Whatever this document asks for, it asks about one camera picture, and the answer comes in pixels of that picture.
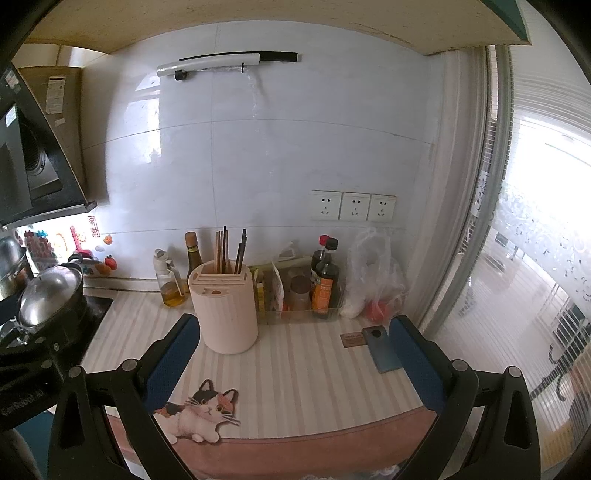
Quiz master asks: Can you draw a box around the person's left forearm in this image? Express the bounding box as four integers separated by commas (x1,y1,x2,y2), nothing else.
0,429,44,480

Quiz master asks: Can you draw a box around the clear organizer tray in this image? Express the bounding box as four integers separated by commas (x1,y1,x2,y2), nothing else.
251,257,346,325

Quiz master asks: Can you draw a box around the yellow seasoning box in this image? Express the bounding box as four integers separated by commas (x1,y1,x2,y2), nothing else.
252,267,268,315

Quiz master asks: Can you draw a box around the blue smartphone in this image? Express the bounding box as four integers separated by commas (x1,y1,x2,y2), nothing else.
361,325,402,374

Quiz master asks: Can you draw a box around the red cap dark bottle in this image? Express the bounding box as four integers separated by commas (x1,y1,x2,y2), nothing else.
310,234,330,283

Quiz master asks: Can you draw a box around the white wall socket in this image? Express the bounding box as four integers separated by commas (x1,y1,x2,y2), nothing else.
310,189,344,222
368,193,398,223
339,191,372,222

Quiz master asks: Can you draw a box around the white seasoning packet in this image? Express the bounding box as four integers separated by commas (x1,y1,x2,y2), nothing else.
270,261,286,311

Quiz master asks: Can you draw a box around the cream utensil holder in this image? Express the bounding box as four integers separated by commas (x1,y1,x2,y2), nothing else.
187,261,259,356

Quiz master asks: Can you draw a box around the small pot with black handle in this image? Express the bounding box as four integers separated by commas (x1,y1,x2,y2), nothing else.
68,251,105,278

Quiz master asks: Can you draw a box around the red tomato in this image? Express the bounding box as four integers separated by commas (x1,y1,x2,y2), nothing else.
362,300,394,323

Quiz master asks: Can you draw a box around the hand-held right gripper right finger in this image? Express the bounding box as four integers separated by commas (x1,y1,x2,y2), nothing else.
388,315,542,480

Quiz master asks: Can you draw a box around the colourful wall sticker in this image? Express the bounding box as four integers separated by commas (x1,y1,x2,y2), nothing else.
16,230,52,260

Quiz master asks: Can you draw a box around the dark soy sauce bottle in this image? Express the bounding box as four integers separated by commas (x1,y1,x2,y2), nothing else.
184,231,204,278

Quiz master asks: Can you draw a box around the wok with steel lid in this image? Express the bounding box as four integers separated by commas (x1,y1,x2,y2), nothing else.
13,263,89,345

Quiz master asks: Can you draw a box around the clear cooking oil bottle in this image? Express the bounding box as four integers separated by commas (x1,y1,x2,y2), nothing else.
153,248,189,308

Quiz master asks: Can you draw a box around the brown spice jar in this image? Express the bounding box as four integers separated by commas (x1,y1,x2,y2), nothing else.
289,275,311,311

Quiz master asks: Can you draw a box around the beige wall cabinet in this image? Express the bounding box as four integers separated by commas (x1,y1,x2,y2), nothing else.
14,39,112,205

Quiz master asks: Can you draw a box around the black gas stove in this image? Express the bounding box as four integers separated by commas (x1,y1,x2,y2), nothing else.
0,295,115,366

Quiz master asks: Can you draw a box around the wooden overhead cabinet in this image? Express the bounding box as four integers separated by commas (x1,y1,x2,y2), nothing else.
23,0,533,59

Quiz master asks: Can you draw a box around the glass sliding door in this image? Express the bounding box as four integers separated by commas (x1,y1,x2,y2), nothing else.
429,44,591,480

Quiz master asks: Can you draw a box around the blue kitchen cabinet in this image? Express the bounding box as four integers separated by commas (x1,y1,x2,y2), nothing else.
28,411,59,480

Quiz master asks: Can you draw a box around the steel steamer pot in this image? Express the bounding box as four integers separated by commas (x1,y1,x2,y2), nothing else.
0,235,34,299

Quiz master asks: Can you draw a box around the striped cat print table mat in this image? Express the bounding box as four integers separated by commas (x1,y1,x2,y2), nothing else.
82,288,440,480

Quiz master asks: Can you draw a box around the black range hood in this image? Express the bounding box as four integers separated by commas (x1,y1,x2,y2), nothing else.
0,65,98,230

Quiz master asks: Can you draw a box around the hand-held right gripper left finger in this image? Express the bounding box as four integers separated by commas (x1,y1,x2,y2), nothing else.
47,313,201,480

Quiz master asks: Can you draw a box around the clear plastic bag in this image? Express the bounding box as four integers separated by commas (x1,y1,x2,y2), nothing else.
345,226,410,323

